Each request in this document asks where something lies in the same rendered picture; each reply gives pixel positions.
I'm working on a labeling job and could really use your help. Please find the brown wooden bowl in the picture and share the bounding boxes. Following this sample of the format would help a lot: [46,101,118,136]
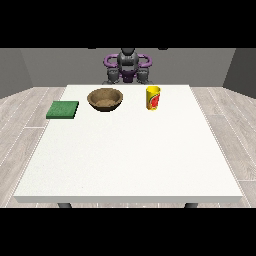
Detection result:
[86,87,124,113]

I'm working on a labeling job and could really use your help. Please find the yellow cup with melon print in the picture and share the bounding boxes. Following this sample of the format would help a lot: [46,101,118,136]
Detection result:
[145,85,162,111]

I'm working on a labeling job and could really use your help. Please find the green square pad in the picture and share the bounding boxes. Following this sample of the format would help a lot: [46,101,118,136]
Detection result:
[45,100,80,120]

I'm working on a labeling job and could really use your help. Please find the grey robot trunk purple rings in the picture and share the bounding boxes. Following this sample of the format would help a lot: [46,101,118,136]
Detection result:
[101,47,155,86]

